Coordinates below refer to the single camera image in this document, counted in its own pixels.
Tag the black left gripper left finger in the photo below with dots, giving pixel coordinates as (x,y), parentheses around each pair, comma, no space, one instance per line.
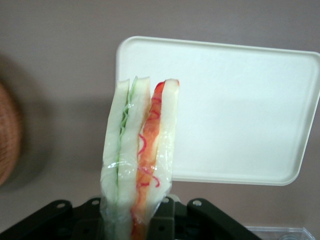
(82,222)

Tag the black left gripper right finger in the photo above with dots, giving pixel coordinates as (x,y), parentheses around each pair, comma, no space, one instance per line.
(162,222)

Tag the triangle sandwich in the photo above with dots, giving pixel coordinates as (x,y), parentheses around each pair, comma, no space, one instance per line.
(130,150)

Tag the brown wicker basket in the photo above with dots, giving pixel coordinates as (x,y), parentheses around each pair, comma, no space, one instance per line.
(8,140)

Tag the cream plastic tray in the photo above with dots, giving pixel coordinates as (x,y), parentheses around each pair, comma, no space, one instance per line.
(237,112)

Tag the clear acrylic bottle rack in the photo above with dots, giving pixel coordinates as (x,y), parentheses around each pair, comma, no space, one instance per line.
(282,233)

